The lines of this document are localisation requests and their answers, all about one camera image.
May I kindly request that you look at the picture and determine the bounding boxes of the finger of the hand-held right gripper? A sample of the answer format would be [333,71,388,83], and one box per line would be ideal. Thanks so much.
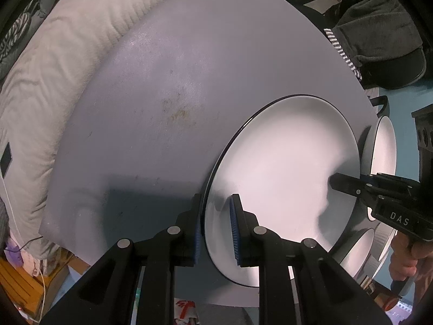
[329,173,372,199]
[360,173,386,185]

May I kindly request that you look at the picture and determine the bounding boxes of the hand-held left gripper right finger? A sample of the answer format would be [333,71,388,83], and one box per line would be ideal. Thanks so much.
[229,193,390,325]

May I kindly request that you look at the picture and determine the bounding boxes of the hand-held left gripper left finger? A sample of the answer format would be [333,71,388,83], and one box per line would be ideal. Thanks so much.
[40,193,204,325]

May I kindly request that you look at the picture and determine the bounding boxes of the white bowl black rim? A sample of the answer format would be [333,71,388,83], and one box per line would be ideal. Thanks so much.
[360,115,397,177]
[371,222,398,273]
[339,227,375,278]

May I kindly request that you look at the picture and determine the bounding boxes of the large white plate black rim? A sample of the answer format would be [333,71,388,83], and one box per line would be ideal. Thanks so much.
[202,95,361,288]

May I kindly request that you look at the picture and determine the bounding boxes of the person's right hand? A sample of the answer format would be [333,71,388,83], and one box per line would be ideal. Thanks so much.
[388,233,433,293]

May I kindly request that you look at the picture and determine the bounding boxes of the red and white packet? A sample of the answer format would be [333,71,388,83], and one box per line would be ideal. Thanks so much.
[174,298,201,325]

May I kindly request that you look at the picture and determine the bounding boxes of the black office chair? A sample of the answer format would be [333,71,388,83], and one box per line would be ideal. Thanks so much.
[281,0,427,90]

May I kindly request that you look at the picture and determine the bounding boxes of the grey garment striped cuffs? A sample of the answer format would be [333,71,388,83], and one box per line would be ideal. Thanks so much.
[323,0,424,82]

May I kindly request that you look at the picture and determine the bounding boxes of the orange wooden furniture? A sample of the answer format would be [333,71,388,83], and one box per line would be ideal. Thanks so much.
[0,256,46,314]

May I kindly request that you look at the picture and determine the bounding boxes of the black flat device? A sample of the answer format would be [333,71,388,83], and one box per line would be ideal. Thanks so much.
[0,142,13,178]

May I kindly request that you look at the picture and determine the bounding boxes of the beige fleece blanket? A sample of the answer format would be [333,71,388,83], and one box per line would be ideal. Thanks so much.
[0,0,190,268]

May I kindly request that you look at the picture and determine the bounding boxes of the zebra striped cloth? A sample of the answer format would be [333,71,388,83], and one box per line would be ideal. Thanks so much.
[0,0,39,63]

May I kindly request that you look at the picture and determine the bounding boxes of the white cable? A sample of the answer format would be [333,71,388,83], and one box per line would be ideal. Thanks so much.
[0,176,48,323]

